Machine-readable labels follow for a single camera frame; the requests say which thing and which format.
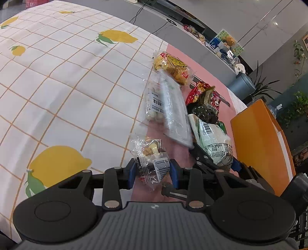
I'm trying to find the long leaf potted plant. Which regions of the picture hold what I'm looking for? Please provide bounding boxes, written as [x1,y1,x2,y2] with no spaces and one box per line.
[248,60,283,102]

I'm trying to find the leafy green bush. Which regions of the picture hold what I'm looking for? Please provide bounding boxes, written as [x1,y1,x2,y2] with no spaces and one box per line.
[277,90,308,128]

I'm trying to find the clear water bottle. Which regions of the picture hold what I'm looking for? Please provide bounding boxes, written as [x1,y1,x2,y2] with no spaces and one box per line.
[267,103,284,119]

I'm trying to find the dark green snack packet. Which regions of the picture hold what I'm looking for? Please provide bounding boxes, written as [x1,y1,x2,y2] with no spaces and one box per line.
[186,88,222,124]

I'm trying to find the pile of wrapped snacks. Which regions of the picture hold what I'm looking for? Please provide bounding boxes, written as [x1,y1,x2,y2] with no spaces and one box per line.
[184,24,206,44]

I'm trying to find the clear packet of white balls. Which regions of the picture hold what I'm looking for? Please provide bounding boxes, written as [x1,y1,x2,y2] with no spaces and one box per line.
[141,73,169,125]

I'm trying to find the red snack packet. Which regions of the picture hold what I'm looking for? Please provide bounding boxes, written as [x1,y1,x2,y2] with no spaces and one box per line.
[185,81,222,108]

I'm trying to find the grey blue trash bin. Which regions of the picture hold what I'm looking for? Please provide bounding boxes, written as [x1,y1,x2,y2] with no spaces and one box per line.
[227,72,256,101]

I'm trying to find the flat white clear packet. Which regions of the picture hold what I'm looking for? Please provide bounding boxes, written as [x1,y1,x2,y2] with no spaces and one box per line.
[157,72,195,148]

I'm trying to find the hanging vine plant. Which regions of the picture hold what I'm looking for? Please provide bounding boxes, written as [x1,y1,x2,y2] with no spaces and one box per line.
[292,40,308,80]

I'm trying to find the black cable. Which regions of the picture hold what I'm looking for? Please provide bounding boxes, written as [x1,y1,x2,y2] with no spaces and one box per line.
[150,18,175,34]
[129,0,148,24]

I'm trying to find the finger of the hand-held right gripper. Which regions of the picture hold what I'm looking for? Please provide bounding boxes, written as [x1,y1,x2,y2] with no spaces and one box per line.
[190,144,233,174]
[232,160,275,196]

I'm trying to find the grey curved counter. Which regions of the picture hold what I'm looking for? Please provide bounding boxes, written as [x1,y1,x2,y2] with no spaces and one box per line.
[106,0,253,80]

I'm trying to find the small clear snack packet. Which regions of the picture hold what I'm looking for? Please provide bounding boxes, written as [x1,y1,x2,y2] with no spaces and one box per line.
[130,135,172,193]

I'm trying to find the pink boxes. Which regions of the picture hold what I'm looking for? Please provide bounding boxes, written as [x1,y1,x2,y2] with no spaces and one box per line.
[24,0,58,9]

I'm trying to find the clutter of items on counter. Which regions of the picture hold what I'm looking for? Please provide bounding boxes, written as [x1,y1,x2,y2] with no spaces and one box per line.
[209,29,244,57]

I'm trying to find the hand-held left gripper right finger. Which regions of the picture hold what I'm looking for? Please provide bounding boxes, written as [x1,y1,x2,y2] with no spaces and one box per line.
[169,159,256,210]

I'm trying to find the orange box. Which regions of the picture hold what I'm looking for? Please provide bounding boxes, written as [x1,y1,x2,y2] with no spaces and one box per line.
[230,99,297,198]

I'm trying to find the yellow snack packet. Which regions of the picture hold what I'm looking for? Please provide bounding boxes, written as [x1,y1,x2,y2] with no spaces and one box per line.
[153,50,193,86]

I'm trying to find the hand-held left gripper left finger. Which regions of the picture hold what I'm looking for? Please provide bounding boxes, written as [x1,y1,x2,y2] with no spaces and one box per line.
[58,159,139,210]

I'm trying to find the green white snack packet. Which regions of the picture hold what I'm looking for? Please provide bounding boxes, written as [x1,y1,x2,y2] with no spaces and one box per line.
[188,114,234,166]

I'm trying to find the lemon print tablecloth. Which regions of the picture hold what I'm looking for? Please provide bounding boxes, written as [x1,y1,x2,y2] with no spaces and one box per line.
[0,0,248,244]

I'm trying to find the blue white box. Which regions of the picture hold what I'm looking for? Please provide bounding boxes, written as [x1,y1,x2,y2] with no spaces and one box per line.
[209,38,224,50]

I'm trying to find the pink place mat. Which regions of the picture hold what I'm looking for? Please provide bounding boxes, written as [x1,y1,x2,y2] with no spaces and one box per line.
[131,43,248,203]

